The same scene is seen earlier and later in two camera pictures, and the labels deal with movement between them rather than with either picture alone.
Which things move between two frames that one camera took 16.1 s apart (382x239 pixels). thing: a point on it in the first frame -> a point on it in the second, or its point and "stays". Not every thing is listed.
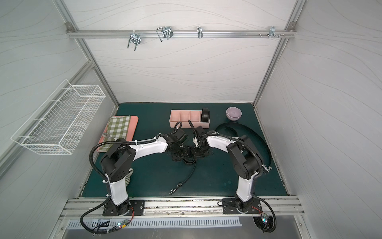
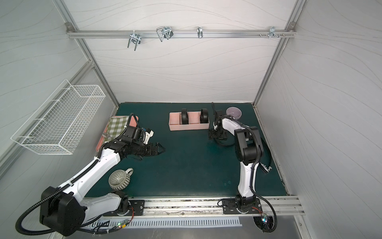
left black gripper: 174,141 -> 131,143
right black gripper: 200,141 -> 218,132
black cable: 180,184 -> 185,118
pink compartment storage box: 183,116 stays
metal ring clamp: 200,32 stays
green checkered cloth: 117,128 stays
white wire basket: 54,126 stays
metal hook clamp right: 271,32 stays
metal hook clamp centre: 166,32 stays
